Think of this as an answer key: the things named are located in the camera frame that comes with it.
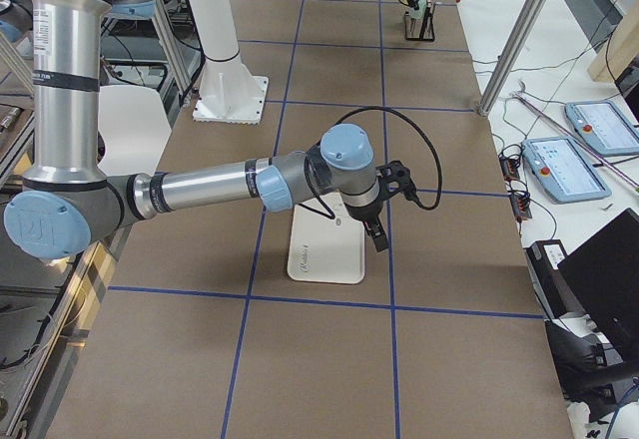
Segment black wire cup rack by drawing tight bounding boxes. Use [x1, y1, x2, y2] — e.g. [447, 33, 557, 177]
[403, 0, 436, 43]

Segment metal reacher grabber tool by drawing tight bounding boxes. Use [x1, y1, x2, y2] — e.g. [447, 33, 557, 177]
[511, 79, 639, 189]

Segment near blue teach pendant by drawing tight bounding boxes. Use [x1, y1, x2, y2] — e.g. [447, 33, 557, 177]
[522, 136, 612, 204]

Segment blue teach pendant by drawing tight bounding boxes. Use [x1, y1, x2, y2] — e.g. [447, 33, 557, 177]
[522, 136, 612, 204]
[564, 100, 638, 157]

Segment aluminium frame post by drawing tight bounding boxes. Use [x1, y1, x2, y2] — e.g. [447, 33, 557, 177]
[477, 0, 546, 117]

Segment cream rabbit tray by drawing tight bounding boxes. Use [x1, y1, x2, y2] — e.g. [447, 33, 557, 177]
[287, 193, 365, 284]

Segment far blue teach pendant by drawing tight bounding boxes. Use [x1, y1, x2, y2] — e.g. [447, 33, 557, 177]
[564, 100, 638, 157]

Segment black laptop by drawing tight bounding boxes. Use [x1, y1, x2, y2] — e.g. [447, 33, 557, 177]
[559, 208, 638, 359]

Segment white chair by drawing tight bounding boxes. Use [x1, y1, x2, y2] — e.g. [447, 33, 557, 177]
[98, 85, 171, 177]

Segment mint green cup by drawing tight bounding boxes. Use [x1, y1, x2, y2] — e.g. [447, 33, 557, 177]
[414, 0, 431, 20]

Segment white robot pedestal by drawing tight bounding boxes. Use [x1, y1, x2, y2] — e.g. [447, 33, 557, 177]
[189, 0, 269, 124]

